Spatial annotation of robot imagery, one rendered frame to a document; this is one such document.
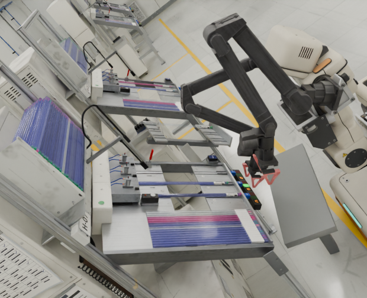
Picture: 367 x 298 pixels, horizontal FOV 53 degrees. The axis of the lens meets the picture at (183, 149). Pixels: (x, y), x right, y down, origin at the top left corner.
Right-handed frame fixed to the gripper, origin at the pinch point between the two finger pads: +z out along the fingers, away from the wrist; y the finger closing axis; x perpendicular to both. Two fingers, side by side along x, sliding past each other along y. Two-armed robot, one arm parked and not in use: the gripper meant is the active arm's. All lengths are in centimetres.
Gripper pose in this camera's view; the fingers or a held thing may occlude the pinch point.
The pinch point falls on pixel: (250, 180)
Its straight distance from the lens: 188.4
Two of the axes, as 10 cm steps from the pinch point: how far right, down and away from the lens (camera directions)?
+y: 2.2, 4.9, -8.4
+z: -1.3, 8.7, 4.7
